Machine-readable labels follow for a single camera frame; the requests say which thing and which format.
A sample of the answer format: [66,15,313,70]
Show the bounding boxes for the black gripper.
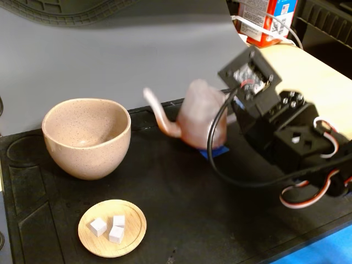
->
[233,91,306,166]

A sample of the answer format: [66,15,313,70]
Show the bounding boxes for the translucent pink gooseneck kettle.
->
[142,79,237,151]

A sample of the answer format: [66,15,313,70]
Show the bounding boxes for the speckled beige ceramic cup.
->
[41,98,132,181]

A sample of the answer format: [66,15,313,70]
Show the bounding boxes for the blue tape marker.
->
[197,145,230,160]

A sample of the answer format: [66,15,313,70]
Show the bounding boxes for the red and white carton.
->
[236,0,299,49]

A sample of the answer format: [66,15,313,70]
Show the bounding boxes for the black plastic crate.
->
[290,0,352,81]

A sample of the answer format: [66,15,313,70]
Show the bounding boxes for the black rubber work mat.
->
[0,85,352,264]

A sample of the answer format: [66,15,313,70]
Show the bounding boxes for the blue mat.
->
[271,223,352,264]

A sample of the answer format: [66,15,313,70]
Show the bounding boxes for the grey flexible sheet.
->
[0,0,273,138]

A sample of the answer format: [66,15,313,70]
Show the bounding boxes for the round wooden coaster plate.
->
[77,199,147,259]

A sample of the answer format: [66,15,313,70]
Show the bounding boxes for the dark grey silicone mat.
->
[0,0,144,28]

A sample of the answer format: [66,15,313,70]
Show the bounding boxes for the black camera board mount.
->
[218,45,283,118]

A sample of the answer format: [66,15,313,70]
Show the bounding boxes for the thick black camera cable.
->
[206,87,352,188]

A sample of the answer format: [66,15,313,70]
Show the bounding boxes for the white red servo cable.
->
[279,168,352,210]
[312,116,341,160]

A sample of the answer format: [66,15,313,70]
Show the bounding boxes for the thin grey cable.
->
[265,12,304,50]

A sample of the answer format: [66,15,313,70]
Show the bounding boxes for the white flat strap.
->
[230,15,296,46]

